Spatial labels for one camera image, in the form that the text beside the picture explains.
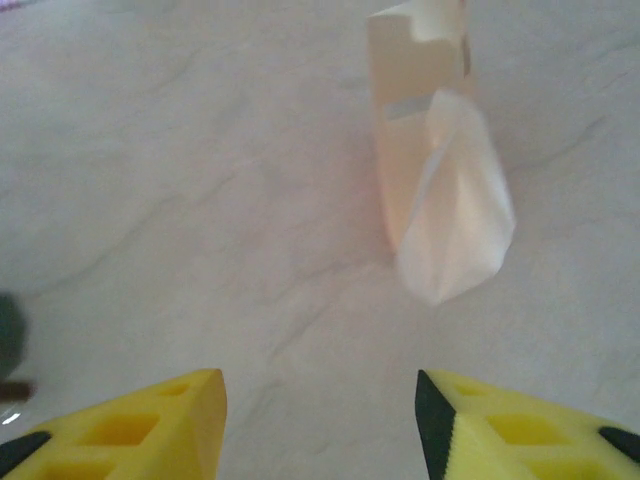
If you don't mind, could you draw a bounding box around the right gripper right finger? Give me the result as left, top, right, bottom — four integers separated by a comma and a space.
415, 368, 640, 480

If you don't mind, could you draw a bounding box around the white paper coffee filter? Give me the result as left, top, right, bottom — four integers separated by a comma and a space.
397, 88, 518, 307

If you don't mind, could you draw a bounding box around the dark green coffee dripper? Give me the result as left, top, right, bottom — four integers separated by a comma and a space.
0, 291, 32, 379

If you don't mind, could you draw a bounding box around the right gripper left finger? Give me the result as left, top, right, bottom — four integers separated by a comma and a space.
0, 368, 229, 480

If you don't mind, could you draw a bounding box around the white orange filter box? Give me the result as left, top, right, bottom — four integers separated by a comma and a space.
366, 0, 475, 254

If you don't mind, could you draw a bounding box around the white paper filters stack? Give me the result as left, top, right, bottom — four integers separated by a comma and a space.
410, 0, 464, 43

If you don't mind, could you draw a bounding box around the clear glass server jug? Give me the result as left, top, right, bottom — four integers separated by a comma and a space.
0, 380, 38, 427

